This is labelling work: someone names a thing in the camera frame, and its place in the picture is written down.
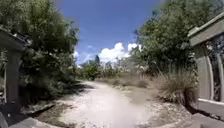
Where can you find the row of low bushes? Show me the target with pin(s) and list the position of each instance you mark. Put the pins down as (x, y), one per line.
(91, 70)

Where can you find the pale sandy dirt path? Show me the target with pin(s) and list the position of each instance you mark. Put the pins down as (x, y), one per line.
(100, 106)

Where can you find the green trees with dry grass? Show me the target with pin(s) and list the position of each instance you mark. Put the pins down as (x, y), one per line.
(170, 50)

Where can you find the large green trees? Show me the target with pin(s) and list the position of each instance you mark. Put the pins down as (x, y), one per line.
(43, 46)

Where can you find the grey bridge railing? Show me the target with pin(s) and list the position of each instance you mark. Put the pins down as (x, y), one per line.
(208, 66)
(11, 66)

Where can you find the grey concrete bridge deck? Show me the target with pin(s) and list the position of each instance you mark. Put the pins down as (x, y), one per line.
(23, 122)

